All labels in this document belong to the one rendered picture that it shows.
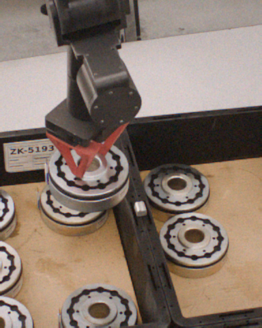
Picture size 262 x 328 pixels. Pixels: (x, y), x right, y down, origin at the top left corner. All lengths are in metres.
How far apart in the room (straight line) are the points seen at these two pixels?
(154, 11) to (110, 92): 2.40
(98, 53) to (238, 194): 0.52
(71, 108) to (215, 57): 0.89
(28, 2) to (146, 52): 1.51
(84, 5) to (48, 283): 0.47
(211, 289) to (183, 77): 0.67
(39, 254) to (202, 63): 0.73
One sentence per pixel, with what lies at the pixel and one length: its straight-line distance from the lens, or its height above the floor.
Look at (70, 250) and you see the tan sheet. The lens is 1.27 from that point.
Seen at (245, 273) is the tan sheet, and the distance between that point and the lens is 1.26.
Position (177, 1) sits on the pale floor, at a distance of 3.36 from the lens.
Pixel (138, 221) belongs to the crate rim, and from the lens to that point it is 1.18.
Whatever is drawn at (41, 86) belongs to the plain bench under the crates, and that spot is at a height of 0.70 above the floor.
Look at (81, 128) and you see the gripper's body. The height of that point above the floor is 1.13.
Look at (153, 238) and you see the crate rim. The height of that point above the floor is 0.93.
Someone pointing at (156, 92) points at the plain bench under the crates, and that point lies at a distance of 1.76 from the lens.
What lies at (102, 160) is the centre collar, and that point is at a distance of 1.11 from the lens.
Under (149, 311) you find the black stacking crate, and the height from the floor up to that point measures 0.88.
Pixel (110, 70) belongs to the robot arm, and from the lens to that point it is 0.90.
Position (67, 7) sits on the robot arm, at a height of 1.30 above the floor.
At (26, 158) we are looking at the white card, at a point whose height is 0.88.
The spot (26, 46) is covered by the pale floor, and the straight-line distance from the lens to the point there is 3.10.
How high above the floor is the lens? 1.79
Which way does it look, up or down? 42 degrees down
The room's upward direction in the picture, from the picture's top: 3 degrees clockwise
